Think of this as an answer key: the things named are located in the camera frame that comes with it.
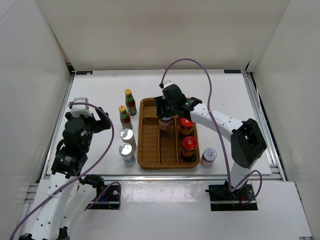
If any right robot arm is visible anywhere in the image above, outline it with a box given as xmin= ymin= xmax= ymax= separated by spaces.
xmin=155 ymin=82 xmax=267 ymax=200

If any green sauce bottle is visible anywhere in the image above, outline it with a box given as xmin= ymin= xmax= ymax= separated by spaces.
xmin=124 ymin=88 xmax=137 ymax=116
xmin=118 ymin=105 xmax=133 ymax=130

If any silver-capped seasoning shaker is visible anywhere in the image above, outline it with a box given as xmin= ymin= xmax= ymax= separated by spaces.
xmin=118 ymin=143 xmax=136 ymax=166
xmin=120 ymin=128 xmax=137 ymax=152

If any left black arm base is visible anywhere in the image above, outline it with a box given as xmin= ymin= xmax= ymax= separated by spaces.
xmin=85 ymin=181 xmax=122 ymax=210

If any right aluminium rail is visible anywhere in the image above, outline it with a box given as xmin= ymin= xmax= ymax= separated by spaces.
xmin=242 ymin=71 xmax=287 ymax=181

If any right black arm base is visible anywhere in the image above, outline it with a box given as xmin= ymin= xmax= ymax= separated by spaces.
xmin=205 ymin=182 xmax=258 ymax=212

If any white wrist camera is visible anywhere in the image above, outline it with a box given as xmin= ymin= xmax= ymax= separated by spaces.
xmin=67 ymin=97 xmax=92 ymax=118
xmin=159 ymin=80 xmax=173 ymax=89

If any brown wicker divided basket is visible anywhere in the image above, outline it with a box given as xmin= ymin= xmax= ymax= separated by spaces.
xmin=137 ymin=97 xmax=201 ymax=170

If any aluminium rail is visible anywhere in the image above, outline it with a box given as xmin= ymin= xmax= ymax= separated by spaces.
xmin=33 ymin=172 xmax=283 ymax=184
xmin=35 ymin=62 xmax=75 ymax=184
xmin=242 ymin=71 xmax=287 ymax=181

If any left aluminium rail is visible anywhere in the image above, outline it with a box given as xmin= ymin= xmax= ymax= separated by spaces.
xmin=35 ymin=62 xmax=75 ymax=184

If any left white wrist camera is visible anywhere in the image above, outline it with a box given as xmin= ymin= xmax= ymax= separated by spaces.
xmin=67 ymin=97 xmax=92 ymax=118

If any red-lid sauce jar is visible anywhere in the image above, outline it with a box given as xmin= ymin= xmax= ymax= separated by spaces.
xmin=180 ymin=136 xmax=198 ymax=162
xmin=179 ymin=118 xmax=195 ymax=139

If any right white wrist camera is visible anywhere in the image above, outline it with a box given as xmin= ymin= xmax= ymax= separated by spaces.
xmin=159 ymin=80 xmax=173 ymax=89

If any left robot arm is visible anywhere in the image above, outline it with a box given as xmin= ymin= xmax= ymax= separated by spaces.
xmin=19 ymin=101 xmax=114 ymax=240

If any white-lid sauce jar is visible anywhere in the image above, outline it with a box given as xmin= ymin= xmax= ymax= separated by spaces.
xmin=200 ymin=148 xmax=217 ymax=168
xmin=158 ymin=117 xmax=172 ymax=131

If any front aluminium rail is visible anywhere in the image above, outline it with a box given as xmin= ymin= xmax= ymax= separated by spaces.
xmin=33 ymin=172 xmax=283 ymax=184

